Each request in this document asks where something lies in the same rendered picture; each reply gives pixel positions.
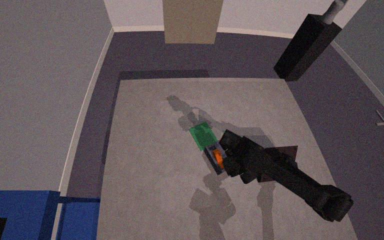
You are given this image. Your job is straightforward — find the orange block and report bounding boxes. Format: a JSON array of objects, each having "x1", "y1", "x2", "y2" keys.
[{"x1": 212, "y1": 148, "x2": 224, "y2": 169}]

